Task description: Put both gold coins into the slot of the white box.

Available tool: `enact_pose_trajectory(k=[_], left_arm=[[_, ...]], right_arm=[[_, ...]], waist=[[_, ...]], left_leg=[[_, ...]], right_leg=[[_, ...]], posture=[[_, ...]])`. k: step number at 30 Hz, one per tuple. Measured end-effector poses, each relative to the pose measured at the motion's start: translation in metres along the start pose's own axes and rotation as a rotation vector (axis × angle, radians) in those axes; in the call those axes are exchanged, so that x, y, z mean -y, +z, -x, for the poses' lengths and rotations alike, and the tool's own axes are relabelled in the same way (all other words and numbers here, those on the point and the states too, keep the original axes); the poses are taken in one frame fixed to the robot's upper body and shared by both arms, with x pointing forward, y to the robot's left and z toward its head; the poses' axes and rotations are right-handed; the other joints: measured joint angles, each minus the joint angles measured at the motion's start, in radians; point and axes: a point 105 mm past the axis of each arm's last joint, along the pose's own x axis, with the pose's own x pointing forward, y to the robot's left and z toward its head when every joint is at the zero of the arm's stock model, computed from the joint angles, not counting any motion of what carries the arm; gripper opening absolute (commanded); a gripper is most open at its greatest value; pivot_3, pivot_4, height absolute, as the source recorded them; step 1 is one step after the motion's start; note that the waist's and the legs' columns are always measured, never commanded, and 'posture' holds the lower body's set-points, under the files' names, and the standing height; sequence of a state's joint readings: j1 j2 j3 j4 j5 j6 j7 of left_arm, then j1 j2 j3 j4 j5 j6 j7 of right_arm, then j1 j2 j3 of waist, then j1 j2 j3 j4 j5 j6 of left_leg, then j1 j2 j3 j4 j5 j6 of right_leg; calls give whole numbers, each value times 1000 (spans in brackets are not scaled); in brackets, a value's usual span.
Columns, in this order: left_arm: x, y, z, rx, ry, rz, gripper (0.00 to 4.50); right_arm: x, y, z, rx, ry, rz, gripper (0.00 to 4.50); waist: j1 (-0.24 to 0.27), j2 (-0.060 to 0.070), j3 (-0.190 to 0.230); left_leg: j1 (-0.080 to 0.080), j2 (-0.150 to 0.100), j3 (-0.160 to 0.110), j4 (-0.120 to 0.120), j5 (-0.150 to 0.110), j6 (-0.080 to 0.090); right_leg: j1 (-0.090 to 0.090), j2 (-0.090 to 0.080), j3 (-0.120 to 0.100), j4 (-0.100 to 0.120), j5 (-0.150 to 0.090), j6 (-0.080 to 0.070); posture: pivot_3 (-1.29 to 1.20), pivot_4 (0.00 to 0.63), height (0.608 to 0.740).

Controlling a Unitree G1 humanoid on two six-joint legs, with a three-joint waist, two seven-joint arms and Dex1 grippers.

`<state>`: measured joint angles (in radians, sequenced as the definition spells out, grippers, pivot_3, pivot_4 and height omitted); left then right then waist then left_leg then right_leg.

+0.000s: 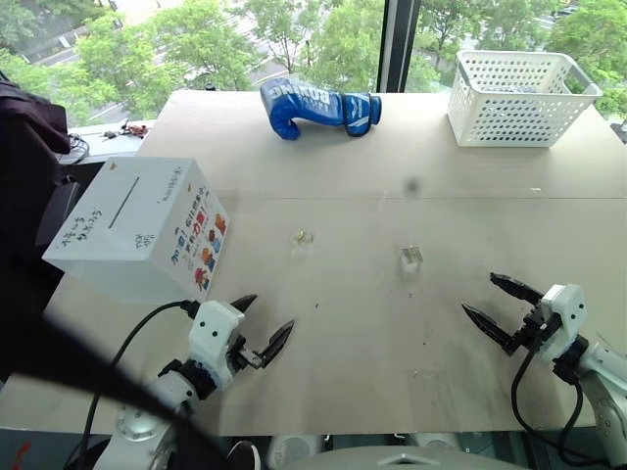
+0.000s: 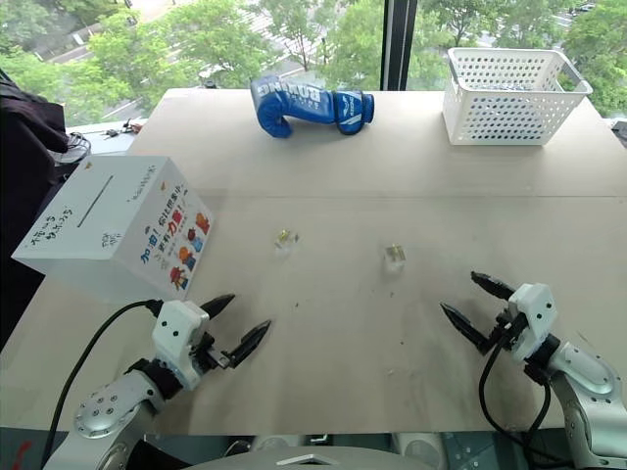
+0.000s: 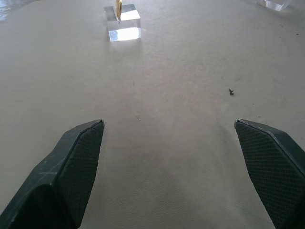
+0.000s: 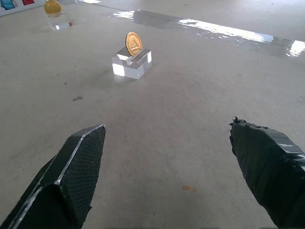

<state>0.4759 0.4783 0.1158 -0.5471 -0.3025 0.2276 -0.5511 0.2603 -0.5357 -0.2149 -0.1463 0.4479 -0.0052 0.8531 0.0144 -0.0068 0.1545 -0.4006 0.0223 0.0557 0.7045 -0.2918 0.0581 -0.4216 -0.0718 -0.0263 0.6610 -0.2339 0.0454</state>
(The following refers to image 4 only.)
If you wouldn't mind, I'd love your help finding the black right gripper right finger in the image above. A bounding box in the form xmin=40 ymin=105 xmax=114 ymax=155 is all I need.
xmin=229 ymin=116 xmax=305 ymax=229

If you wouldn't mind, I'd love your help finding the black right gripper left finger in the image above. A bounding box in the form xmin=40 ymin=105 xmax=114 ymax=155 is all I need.
xmin=0 ymin=124 xmax=106 ymax=229

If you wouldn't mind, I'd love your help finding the clear acrylic stand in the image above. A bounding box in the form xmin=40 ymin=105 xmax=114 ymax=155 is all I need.
xmin=112 ymin=46 xmax=152 ymax=80
xmin=45 ymin=10 xmax=72 ymax=31

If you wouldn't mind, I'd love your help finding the gold coin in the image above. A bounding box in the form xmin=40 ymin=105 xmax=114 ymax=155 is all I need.
xmin=44 ymin=0 xmax=62 ymax=14
xmin=125 ymin=32 xmax=143 ymax=57

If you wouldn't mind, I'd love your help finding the white tray with coloured items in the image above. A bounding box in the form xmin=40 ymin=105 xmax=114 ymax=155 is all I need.
xmin=0 ymin=0 xmax=46 ymax=17

